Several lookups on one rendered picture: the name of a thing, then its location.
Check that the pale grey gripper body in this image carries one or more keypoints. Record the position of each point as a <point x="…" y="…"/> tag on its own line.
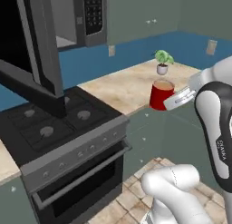
<point x="178" y="100"/>

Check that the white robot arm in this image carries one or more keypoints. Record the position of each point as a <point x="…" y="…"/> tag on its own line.
<point x="211" y="118"/>

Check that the red cup of tea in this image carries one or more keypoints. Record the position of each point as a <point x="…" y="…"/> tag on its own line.
<point x="158" y="96"/>

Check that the green plant in white pot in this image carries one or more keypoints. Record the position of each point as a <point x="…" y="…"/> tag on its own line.
<point x="162" y="59"/>

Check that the grey-green base cupboard run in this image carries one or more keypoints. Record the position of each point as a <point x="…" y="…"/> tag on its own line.
<point x="154" y="137"/>

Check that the grey stove knob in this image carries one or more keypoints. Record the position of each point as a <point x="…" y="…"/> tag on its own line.
<point x="114" y="133"/>
<point x="104" y="139"/>
<point x="80" y="154"/>
<point x="61" y="165"/>
<point x="46" y="174"/>
<point x="92" y="148"/>

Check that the grey microwave oven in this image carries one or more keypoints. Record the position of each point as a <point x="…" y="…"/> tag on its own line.
<point x="93" y="13"/>

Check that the dark oven door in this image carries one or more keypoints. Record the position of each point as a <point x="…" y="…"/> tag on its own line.
<point x="75" y="189"/>

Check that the dark microwave door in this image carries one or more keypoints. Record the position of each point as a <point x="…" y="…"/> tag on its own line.
<point x="36" y="52"/>

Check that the dark grey stove with hob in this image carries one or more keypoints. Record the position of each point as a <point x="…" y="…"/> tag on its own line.
<point x="21" y="137"/>

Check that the beige wall socket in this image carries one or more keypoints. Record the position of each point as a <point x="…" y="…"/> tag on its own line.
<point x="211" y="47"/>
<point x="111" y="50"/>

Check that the grey-green wall cupboard door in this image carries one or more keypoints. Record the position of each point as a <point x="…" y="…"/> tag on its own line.
<point x="128" y="13"/>
<point x="164" y="10"/>

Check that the grey-green corner wall cupboard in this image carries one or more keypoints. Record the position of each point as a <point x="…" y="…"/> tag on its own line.
<point x="205" y="10"/>

